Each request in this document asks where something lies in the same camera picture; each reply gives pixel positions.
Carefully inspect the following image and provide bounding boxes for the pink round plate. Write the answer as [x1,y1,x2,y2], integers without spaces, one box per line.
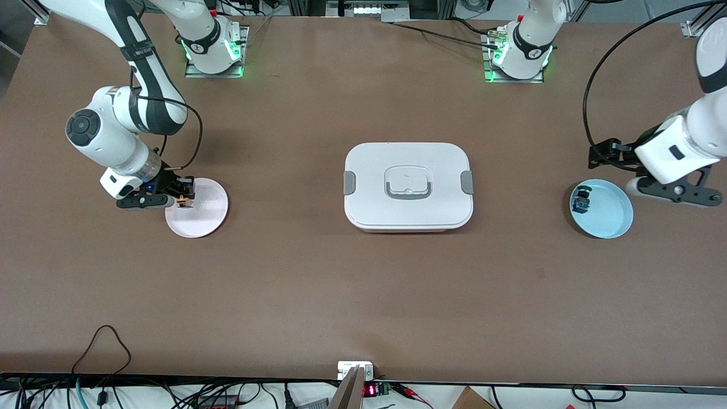
[165,178,229,238]

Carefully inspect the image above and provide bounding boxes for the light blue round plate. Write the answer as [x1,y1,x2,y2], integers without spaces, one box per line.
[570,179,634,239]

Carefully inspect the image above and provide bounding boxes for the white lunch box grey clips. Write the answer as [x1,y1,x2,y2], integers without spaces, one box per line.
[344,142,474,233]

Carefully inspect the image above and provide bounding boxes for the small white socket block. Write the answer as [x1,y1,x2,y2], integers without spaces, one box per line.
[337,361,375,380]

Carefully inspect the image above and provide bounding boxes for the metal equipment rack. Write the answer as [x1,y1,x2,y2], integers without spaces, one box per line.
[290,0,455,23]

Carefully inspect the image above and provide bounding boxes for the brown cardboard box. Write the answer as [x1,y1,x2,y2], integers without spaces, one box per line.
[452,386,495,409]

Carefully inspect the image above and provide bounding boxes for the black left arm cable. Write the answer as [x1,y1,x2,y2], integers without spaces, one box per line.
[583,0,727,165]

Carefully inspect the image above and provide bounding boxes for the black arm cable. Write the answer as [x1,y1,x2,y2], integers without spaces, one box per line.
[129,68,204,171]
[583,0,727,165]

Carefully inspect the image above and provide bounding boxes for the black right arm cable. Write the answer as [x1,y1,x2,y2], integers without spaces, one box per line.
[129,68,204,171]

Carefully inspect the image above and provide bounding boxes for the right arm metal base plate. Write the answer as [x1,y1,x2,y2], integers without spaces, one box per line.
[185,26,249,78]

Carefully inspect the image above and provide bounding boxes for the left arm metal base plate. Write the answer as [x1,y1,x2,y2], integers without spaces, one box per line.
[483,31,545,84]

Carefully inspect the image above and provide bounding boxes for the aluminium frame rail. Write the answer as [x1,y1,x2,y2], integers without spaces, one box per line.
[680,0,727,40]

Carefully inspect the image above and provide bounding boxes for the thin black looped cable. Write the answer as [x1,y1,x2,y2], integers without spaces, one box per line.
[72,325,132,375]

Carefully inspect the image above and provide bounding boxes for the black cable on table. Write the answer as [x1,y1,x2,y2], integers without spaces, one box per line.
[392,19,500,45]

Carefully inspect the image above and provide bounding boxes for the aluminium frame corner profile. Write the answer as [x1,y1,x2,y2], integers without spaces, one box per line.
[23,0,57,26]

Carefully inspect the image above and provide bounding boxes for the red clip lead wires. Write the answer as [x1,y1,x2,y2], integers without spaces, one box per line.
[392,383,433,408]

